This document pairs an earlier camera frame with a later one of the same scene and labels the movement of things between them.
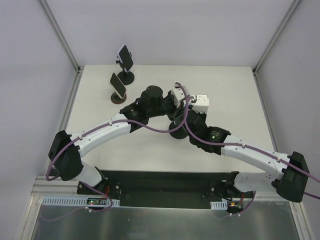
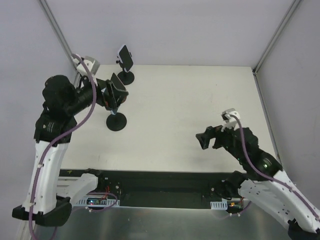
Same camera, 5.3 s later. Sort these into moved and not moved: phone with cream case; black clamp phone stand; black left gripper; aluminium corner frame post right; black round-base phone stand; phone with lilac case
Moved: black left gripper; black round-base phone stand
Not moved: aluminium corner frame post right; black clamp phone stand; phone with cream case; phone with lilac case
